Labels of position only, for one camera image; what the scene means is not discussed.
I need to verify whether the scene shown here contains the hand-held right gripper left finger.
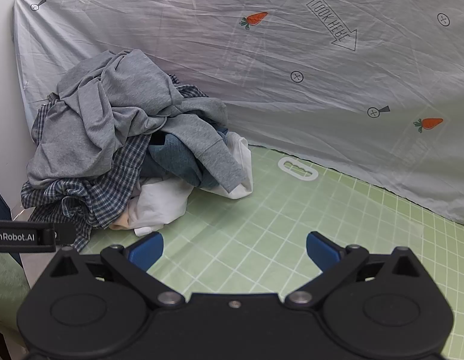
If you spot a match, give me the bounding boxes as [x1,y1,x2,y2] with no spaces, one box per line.
[48,232,187,308]

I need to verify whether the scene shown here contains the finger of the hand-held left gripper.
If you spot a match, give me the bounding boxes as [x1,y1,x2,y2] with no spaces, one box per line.
[54,223,78,245]

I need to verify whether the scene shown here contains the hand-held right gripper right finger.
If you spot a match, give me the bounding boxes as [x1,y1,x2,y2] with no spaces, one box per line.
[285,232,424,309]

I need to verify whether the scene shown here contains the grey pants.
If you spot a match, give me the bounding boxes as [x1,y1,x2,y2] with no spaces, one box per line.
[26,49,185,190]

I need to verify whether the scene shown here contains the beige garment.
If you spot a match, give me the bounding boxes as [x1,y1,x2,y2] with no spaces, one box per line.
[110,213,137,232]

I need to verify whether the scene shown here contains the blue plaid shirt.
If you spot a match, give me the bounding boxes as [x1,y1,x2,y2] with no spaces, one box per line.
[21,75,211,253]

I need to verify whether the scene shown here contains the white garment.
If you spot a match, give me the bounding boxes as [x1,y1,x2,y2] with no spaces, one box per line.
[128,131,254,237]

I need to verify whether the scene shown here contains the green grid mat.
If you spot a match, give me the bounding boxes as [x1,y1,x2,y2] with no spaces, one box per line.
[0,144,464,360]

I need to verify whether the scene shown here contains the teal blue garment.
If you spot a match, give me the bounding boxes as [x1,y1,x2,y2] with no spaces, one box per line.
[142,130,230,188]

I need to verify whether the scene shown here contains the grey sweatshirt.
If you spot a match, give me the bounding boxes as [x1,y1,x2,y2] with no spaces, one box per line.
[157,97,246,193]

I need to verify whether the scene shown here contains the grey carrot print sheet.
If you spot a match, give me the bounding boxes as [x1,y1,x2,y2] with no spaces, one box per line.
[12,0,464,228]

